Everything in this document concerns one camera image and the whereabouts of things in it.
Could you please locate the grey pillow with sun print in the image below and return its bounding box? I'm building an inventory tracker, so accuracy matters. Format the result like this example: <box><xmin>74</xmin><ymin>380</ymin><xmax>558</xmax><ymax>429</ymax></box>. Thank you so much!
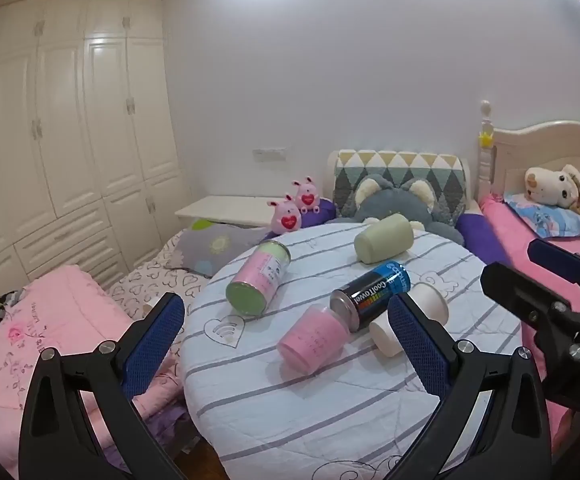
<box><xmin>165</xmin><ymin>220</ymin><xmax>271</xmax><ymax>278</ymax></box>

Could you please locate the black and blue can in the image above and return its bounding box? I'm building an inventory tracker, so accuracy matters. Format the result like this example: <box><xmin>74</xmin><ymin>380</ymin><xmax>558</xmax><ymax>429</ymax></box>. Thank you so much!
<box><xmin>330</xmin><ymin>260</ymin><xmax>411</xmax><ymax>333</ymax></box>

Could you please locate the round table with striped cloth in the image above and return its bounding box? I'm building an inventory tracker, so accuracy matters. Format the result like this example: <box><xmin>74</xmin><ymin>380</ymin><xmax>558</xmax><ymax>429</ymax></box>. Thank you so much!
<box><xmin>177</xmin><ymin>222</ymin><xmax>541</xmax><ymax>480</ymax></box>

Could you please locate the white cup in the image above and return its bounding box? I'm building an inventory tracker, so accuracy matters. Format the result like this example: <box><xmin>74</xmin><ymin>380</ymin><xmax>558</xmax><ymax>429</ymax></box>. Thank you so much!
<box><xmin>368</xmin><ymin>281</ymin><xmax>450</xmax><ymax>357</ymax></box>

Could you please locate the diamond patterned headboard cover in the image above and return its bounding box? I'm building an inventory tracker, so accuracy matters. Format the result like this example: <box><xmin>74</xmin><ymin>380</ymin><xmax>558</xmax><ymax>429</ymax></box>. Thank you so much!
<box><xmin>327</xmin><ymin>150</ymin><xmax>471</xmax><ymax>227</ymax></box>

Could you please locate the blue printed pillow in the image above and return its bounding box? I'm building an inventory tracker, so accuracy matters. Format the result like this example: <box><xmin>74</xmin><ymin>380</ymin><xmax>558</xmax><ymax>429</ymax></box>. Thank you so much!
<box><xmin>504</xmin><ymin>192</ymin><xmax>580</xmax><ymax>247</ymax></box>

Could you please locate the purple cushion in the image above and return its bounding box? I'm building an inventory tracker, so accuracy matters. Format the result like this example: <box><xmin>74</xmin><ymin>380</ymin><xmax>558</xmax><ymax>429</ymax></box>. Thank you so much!
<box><xmin>297</xmin><ymin>197</ymin><xmax>337</xmax><ymax>228</ymax></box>

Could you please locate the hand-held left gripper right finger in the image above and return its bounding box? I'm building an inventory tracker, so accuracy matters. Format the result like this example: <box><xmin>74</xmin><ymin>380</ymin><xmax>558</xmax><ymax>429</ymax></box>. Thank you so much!
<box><xmin>385</xmin><ymin>292</ymin><xmax>554</xmax><ymax>480</ymax></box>

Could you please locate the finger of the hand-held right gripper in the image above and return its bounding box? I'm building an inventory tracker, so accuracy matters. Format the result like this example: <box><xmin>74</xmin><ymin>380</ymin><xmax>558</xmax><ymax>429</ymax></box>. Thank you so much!
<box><xmin>527</xmin><ymin>238</ymin><xmax>580</xmax><ymax>288</ymax></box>
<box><xmin>480</xmin><ymin>261</ymin><xmax>573</xmax><ymax>332</ymax></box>

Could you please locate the cream wooden bed headboard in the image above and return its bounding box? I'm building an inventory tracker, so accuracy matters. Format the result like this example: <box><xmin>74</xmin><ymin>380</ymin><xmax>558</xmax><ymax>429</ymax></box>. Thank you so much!
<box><xmin>477</xmin><ymin>100</ymin><xmax>580</xmax><ymax>206</ymax></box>

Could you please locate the white side table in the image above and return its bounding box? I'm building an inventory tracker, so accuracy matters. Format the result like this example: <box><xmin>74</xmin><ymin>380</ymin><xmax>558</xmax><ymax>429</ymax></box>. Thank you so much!
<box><xmin>175</xmin><ymin>195</ymin><xmax>283</xmax><ymax>233</ymax></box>

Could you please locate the pink bed sheet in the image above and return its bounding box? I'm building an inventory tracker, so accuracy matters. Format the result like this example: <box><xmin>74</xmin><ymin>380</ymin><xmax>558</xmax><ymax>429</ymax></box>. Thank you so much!
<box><xmin>479</xmin><ymin>195</ymin><xmax>580</xmax><ymax>461</ymax></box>

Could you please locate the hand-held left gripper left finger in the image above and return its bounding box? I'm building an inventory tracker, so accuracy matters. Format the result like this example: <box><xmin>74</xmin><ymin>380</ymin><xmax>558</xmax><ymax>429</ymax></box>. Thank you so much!
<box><xmin>18</xmin><ymin>291</ymin><xmax>191</xmax><ymax>480</ymax></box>

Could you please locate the pink canister with green lid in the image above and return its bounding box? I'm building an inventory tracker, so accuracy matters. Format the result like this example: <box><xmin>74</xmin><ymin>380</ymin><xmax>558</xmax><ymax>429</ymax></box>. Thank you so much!
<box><xmin>226</xmin><ymin>240</ymin><xmax>291</xmax><ymax>317</ymax></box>

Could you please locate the grey plush animal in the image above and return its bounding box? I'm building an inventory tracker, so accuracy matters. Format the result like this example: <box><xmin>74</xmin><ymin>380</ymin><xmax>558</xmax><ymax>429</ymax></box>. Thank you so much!
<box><xmin>327</xmin><ymin>174</ymin><xmax>466</xmax><ymax>247</ymax></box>

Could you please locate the pink bunny plush toy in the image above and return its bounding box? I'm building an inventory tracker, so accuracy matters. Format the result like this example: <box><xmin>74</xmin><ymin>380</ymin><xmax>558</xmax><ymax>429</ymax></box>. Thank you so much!
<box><xmin>267</xmin><ymin>195</ymin><xmax>301</xmax><ymax>235</ymax></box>
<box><xmin>291</xmin><ymin>176</ymin><xmax>321</xmax><ymax>213</ymax></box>

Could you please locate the heart printed bed sheet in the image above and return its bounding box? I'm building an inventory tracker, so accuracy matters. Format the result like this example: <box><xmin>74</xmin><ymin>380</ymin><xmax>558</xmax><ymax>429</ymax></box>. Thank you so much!
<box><xmin>107</xmin><ymin>230</ymin><xmax>211</xmax><ymax>322</ymax></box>

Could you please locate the pale green cup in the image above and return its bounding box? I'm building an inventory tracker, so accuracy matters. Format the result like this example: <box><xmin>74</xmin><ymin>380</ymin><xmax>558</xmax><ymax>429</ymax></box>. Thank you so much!
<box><xmin>354</xmin><ymin>213</ymin><xmax>415</xmax><ymax>266</ymax></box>

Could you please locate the purple pillow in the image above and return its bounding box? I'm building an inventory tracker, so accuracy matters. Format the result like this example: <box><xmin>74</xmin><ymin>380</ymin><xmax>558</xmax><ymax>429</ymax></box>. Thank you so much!
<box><xmin>456</xmin><ymin>212</ymin><xmax>513</xmax><ymax>267</ymax></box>

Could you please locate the white plush dog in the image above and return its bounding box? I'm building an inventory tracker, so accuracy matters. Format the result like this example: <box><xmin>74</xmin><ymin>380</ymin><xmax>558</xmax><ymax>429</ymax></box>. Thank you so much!
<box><xmin>524</xmin><ymin>164</ymin><xmax>580</xmax><ymax>208</ymax></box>

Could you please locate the pink embroidered quilt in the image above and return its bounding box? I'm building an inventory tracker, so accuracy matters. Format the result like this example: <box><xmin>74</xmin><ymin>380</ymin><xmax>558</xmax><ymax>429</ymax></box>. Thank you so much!
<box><xmin>0</xmin><ymin>265</ymin><xmax>187</xmax><ymax>466</ymax></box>

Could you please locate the cream white wardrobe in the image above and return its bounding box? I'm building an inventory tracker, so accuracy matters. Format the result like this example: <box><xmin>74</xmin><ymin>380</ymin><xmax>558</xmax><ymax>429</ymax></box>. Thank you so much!
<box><xmin>0</xmin><ymin>0</ymin><xmax>193</xmax><ymax>286</ymax></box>

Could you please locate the pink cup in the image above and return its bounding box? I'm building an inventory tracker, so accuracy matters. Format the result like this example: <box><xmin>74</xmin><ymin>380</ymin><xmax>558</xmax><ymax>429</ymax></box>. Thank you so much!
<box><xmin>277</xmin><ymin>304</ymin><xmax>351</xmax><ymax>373</ymax></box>

